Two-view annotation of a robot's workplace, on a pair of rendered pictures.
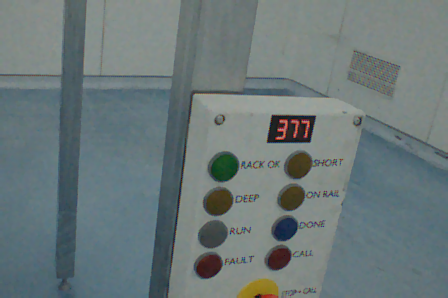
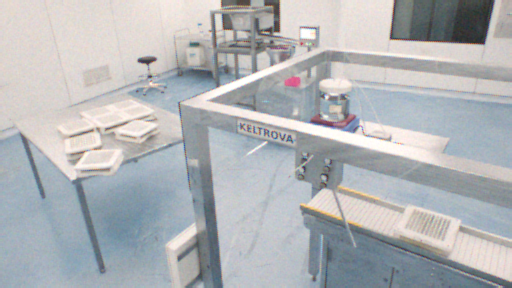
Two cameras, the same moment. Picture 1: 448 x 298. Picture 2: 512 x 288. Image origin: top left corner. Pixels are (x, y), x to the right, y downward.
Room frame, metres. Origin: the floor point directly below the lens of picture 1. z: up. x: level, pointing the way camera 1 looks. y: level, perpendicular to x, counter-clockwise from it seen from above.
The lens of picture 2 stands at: (1.62, -0.33, 2.00)
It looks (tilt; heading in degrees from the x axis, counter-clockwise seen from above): 25 degrees down; 153
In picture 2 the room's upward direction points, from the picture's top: 2 degrees counter-clockwise
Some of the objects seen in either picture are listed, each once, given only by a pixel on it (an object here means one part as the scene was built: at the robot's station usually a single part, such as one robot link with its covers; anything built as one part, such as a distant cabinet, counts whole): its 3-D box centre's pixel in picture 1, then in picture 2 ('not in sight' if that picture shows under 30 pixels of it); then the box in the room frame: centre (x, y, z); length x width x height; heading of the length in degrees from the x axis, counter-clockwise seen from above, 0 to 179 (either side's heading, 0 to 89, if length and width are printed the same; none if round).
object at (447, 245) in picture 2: not in sight; (427, 226); (0.78, 1.03, 0.87); 0.25 x 0.24 x 0.02; 115
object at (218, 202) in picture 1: (219, 202); not in sight; (0.43, 0.00, 0.98); 0.03 x 0.01 x 0.03; 115
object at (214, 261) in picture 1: (209, 266); not in sight; (0.43, 0.00, 0.91); 0.03 x 0.01 x 0.03; 115
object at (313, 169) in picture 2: not in sight; (319, 163); (0.36, 0.70, 1.11); 0.22 x 0.11 x 0.20; 25
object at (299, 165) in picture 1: (299, 165); not in sight; (0.47, -0.07, 1.02); 0.03 x 0.01 x 0.03; 115
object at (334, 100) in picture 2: not in sight; (334, 98); (0.34, 0.79, 1.43); 0.15 x 0.15 x 0.19
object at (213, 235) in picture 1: (213, 235); not in sight; (0.43, 0.00, 0.95); 0.03 x 0.01 x 0.03; 115
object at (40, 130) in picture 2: not in sight; (105, 126); (-1.57, -0.09, 0.81); 1.50 x 1.10 x 0.04; 15
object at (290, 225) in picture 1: (285, 229); not in sight; (0.47, -0.07, 0.95); 0.03 x 0.01 x 0.03; 115
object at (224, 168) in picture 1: (224, 167); not in sight; (0.43, 0.00, 1.02); 0.03 x 0.01 x 0.03; 115
